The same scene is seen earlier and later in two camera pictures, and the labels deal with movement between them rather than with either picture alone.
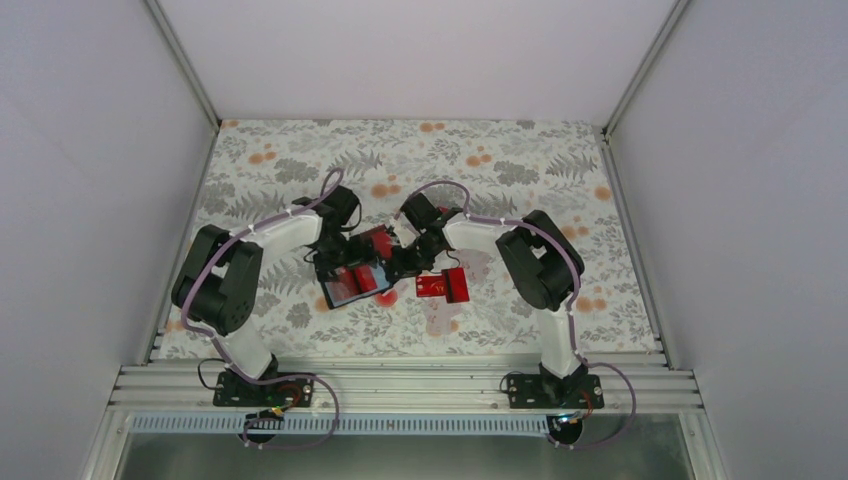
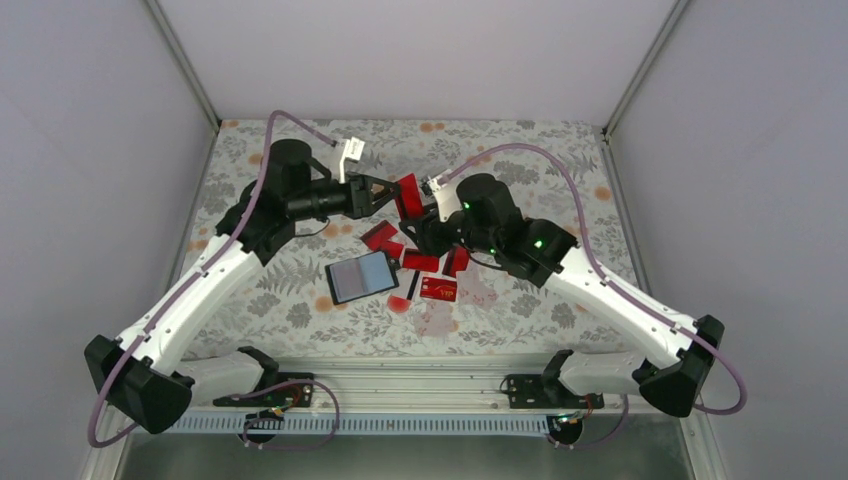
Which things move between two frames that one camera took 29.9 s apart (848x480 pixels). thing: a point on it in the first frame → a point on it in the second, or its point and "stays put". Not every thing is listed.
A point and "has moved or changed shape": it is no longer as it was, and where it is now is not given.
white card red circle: (387, 299) → (399, 300)
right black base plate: (533, 391) stays put
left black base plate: (237, 391) stays put
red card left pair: (381, 236) stays put
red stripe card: (455, 285) has moved or changed shape
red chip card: (431, 285) stays put
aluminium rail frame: (400, 387) stays put
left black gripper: (321, 265) → (359, 204)
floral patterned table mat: (492, 168) stays put
